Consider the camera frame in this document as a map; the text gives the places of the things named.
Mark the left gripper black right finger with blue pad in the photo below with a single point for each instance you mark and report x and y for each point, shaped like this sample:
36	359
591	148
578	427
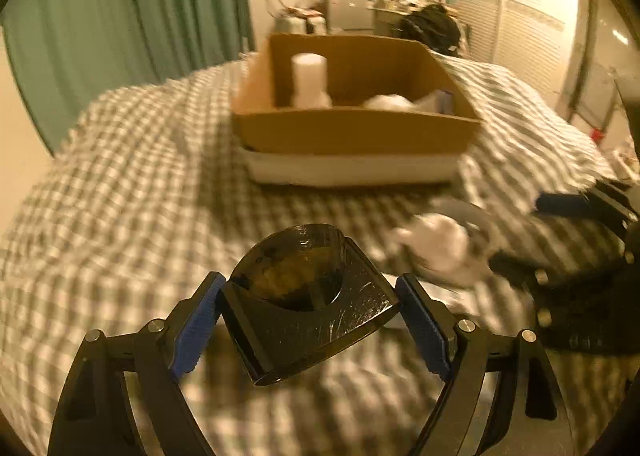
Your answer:
527	415

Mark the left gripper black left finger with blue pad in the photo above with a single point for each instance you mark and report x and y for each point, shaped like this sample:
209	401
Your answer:
94	415

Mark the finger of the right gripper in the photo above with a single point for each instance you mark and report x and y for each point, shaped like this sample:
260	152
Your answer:
602	290
612	203

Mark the blue cloud tissue pack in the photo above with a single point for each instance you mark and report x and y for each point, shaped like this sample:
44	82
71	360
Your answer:
438	101

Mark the dark transparent glasses case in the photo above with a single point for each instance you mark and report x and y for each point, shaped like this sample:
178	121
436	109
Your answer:
299	297

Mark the white glove cloth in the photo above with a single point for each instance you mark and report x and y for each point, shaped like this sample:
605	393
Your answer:
391	103

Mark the white cylindrical bottle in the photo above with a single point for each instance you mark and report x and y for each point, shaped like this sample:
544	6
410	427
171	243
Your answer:
310	82

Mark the red fire extinguisher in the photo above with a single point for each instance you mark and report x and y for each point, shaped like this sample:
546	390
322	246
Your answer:
597	136

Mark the white louvered wardrobe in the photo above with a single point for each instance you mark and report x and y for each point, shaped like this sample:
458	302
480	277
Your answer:
531	38

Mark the black clothes pile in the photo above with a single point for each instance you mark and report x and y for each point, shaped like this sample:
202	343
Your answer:
433	27

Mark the white dressing table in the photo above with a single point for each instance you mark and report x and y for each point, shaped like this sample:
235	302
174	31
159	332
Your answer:
385	21

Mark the brown cardboard box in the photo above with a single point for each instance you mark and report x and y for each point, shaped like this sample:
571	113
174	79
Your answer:
359	68

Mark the silver mini fridge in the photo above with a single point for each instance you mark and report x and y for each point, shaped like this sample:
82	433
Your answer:
350	16

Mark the white hard suitcase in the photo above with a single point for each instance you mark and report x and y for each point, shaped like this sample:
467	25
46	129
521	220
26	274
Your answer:
297	25

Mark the large green curtain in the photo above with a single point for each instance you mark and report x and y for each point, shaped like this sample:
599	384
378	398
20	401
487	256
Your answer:
65	53

